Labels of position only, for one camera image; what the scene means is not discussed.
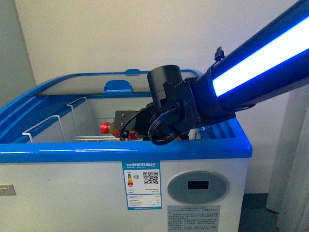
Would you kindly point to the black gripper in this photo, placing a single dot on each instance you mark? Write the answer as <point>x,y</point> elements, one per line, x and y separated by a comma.
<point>138,127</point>

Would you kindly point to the red label drink bottle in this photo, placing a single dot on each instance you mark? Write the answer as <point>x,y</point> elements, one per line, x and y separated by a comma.
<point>108,128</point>

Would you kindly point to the blue lit robot arm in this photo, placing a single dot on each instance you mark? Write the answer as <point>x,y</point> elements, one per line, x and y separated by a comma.
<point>272,62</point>

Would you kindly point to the glass sliding freezer lid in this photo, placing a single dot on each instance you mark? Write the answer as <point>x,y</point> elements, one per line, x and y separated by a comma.
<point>132,80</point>

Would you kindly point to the white blue chest freezer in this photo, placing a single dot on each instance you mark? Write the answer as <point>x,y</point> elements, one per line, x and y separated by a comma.
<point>193,185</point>

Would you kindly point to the white vertical curtain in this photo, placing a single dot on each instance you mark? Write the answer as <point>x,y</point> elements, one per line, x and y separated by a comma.
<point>289,184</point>

